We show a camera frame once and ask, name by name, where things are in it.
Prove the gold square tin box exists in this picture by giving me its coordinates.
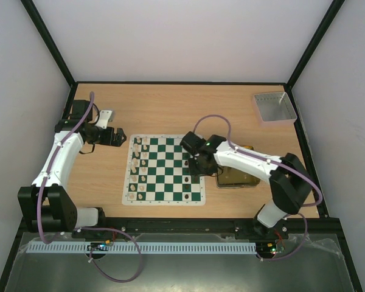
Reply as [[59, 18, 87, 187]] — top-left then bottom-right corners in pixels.
[[216, 161, 260, 189]]

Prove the green white chess board mat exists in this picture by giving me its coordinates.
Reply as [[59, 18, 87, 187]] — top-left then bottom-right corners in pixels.
[[122, 134, 206, 206]]

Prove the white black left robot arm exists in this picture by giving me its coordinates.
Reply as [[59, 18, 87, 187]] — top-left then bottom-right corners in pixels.
[[18, 92, 127, 244]]

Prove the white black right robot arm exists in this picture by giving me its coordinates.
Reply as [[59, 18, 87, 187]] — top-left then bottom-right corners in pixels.
[[180, 131, 313, 238]]

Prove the silver pink tin lid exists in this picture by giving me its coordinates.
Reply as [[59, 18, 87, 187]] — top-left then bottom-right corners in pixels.
[[252, 92, 297, 127]]

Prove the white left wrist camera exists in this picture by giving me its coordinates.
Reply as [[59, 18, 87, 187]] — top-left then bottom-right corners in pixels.
[[96, 109, 115, 129]]

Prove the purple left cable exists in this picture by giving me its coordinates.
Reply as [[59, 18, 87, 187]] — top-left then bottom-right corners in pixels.
[[36, 91, 144, 282]]

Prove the purple cable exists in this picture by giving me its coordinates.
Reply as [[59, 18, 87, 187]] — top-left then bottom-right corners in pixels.
[[193, 114, 325, 262], [36, 91, 144, 282]]

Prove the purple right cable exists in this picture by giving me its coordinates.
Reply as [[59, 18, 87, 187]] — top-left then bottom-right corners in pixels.
[[193, 114, 325, 262]]

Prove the light blue slotted cable duct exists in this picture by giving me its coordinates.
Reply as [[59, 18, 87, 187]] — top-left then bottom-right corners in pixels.
[[26, 242, 256, 255]]

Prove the black aluminium front rail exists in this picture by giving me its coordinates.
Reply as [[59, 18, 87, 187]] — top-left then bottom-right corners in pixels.
[[21, 217, 341, 241]]

